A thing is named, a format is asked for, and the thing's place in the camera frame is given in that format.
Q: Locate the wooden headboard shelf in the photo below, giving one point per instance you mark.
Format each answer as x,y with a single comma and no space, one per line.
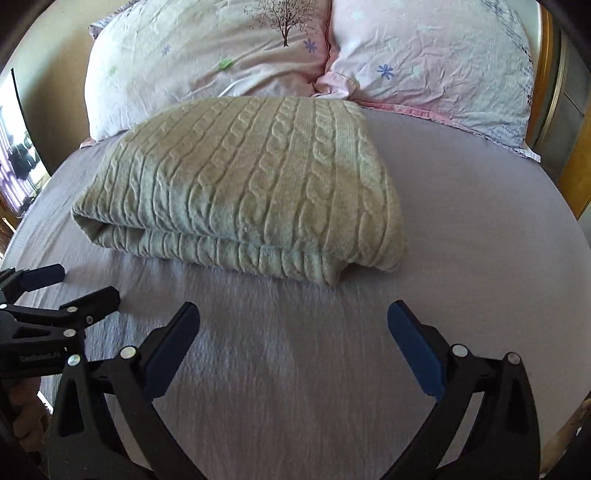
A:
559,127

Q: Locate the beige cable-knit sweater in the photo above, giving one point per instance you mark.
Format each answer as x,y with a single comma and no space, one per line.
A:
285,187

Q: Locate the pink tree-print pillow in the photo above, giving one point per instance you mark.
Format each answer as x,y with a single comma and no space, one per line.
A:
149,55

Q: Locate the lavender bed sheet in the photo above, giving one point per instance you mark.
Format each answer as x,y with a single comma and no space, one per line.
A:
290,380

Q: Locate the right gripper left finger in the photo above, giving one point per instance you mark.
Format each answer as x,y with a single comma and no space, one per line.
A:
83,440

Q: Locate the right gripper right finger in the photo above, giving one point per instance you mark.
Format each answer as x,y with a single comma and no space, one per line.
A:
484,422

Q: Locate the person's left hand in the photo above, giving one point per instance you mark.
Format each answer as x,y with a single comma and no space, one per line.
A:
32,422

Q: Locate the pink floral pillow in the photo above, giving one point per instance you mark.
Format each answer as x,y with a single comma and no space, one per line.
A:
465,64

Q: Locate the black flat-screen television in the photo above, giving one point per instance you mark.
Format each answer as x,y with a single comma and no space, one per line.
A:
23,174

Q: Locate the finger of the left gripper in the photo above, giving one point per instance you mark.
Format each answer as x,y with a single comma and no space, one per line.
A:
28,280
89,309

